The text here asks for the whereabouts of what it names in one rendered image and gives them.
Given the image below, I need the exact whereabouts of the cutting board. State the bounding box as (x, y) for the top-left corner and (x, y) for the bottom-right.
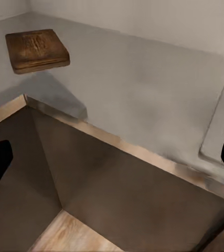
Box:
(5, 28), (70, 69)

